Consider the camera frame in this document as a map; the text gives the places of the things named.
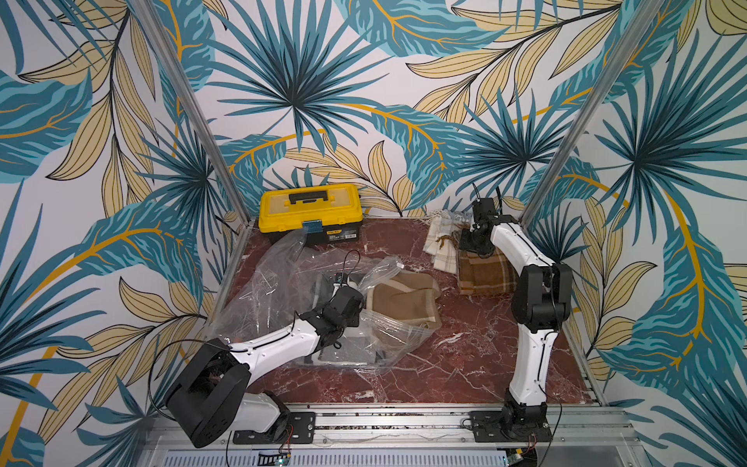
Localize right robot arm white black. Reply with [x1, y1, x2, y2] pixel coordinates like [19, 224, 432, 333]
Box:
[460, 198, 573, 430]

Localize beige plaid blanket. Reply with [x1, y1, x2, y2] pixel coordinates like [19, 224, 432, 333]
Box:
[423, 210, 469, 274]

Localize tan blanket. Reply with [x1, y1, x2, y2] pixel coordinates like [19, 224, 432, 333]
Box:
[366, 270, 442, 330]

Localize aluminium frame post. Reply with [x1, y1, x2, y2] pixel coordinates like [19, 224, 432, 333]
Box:
[521, 0, 663, 228]
[132, 0, 251, 227]

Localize yellow black toolbox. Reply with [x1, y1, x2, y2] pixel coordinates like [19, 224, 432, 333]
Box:
[258, 183, 364, 246]

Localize brown plaid blanket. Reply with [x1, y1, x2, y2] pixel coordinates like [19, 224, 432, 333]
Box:
[457, 250, 519, 296]

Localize aluminium front rail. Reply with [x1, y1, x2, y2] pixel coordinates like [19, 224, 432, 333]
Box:
[138, 403, 651, 466]

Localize right aluminium frame post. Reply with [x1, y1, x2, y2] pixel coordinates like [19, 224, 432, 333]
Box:
[521, 0, 663, 228]

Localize clear plastic vacuum bag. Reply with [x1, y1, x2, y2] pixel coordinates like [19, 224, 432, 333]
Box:
[208, 231, 441, 372]

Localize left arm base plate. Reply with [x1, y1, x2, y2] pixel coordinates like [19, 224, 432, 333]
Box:
[231, 412, 316, 446]

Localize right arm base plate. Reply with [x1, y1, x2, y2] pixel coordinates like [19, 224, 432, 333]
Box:
[468, 411, 552, 444]

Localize left aluminium frame post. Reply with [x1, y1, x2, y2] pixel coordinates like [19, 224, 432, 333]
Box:
[132, 0, 251, 227]

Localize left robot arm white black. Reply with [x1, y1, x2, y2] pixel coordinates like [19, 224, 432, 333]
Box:
[165, 285, 364, 449]

